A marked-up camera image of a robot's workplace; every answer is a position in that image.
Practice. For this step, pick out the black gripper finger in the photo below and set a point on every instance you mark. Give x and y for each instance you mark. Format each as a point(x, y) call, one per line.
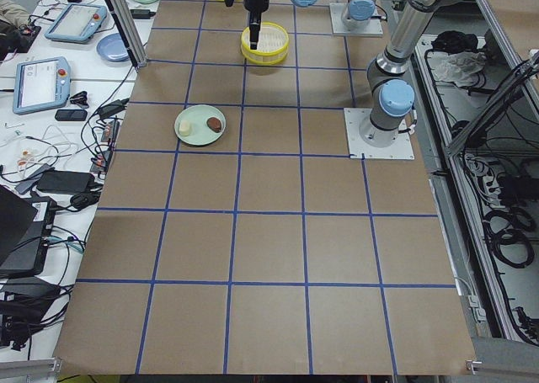
point(254, 29)

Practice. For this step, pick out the white bun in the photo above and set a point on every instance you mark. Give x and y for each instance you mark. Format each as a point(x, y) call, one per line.
point(185, 128)

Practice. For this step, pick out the mint green plate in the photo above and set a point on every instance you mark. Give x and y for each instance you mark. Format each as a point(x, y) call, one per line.
point(198, 115)

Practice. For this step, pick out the brown bun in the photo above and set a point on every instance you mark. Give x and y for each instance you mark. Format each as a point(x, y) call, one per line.
point(214, 124)

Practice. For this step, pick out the small black charger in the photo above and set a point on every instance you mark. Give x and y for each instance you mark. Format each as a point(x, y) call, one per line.
point(139, 13)

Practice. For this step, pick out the blue plate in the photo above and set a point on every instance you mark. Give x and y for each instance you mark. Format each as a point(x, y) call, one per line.
point(112, 48)

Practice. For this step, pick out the far teach pendant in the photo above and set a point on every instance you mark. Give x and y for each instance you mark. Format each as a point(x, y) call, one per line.
point(77, 23)

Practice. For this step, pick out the teach pendant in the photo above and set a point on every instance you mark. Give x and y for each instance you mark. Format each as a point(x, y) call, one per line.
point(77, 23)
point(41, 85)

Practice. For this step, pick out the crumpled white cloth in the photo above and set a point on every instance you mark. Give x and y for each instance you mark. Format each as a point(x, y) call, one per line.
point(462, 69)

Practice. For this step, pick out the black phone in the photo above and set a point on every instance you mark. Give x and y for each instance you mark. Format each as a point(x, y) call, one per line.
point(71, 115)

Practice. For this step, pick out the near teach pendant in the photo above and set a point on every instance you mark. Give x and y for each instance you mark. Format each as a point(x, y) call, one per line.
point(41, 85)

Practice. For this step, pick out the black power adapter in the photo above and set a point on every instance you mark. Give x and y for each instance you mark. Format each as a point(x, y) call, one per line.
point(65, 182)

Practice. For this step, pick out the black laptop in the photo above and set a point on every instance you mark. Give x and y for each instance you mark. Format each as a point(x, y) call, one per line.
point(26, 224)

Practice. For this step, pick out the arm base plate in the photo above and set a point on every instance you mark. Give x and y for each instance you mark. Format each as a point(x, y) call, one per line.
point(368, 28)
point(365, 141)

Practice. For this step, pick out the aluminium frame post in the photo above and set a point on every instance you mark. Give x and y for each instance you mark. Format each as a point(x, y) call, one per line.
point(125, 24)

